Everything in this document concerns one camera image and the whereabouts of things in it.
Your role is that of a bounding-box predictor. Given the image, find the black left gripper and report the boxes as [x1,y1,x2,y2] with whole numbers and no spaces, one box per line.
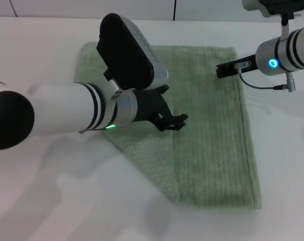
[133,85,189,133]

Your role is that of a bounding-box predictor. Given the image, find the grey right arm cable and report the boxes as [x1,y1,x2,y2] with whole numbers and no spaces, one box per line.
[234,61,297,93]

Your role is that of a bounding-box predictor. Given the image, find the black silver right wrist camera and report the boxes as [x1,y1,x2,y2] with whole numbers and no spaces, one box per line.
[242,0,304,19]

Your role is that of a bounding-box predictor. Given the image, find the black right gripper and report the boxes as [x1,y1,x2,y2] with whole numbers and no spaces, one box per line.
[216,55,259,79]

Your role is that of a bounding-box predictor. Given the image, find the light green ribbed towel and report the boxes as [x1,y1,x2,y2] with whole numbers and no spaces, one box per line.
[75,42,263,209]

